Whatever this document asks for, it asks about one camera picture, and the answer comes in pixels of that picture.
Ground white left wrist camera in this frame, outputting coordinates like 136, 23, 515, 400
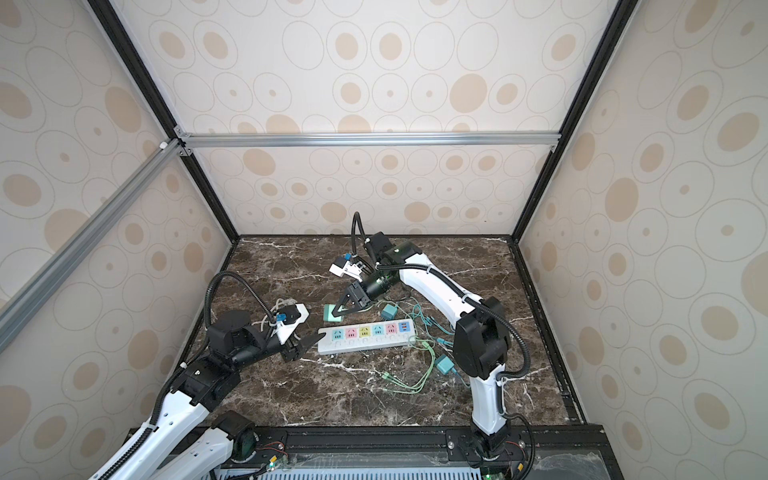
274, 303, 309, 345

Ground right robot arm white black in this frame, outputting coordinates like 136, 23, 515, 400
330, 212, 531, 458

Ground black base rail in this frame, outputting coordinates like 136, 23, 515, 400
122, 424, 625, 480

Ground light green charging cable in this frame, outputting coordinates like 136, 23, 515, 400
335, 314, 439, 397

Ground aluminium crossbar back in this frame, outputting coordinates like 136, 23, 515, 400
180, 131, 561, 148

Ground teal plug adapter near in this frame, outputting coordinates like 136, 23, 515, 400
435, 355, 455, 375

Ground light green plug adapter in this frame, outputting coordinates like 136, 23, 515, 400
323, 304, 343, 323

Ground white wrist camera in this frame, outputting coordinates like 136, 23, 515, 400
274, 303, 309, 345
329, 254, 370, 282

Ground white power strip cable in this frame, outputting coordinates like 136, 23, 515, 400
254, 298, 301, 328

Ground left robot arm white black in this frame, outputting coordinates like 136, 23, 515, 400
94, 271, 325, 479

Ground teal plug adapter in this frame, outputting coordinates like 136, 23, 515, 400
435, 355, 455, 375
381, 304, 399, 321

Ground aluminium crossbar left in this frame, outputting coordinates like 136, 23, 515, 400
1, 139, 182, 350

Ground teal plug adapter far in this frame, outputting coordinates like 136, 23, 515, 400
381, 304, 399, 321

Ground white power strip coloured sockets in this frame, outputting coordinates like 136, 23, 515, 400
317, 319, 416, 355

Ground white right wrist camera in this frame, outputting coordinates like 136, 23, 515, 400
329, 254, 370, 282

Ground aluminium crossbar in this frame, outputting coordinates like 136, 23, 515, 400
180, 131, 561, 148
1, 139, 182, 350

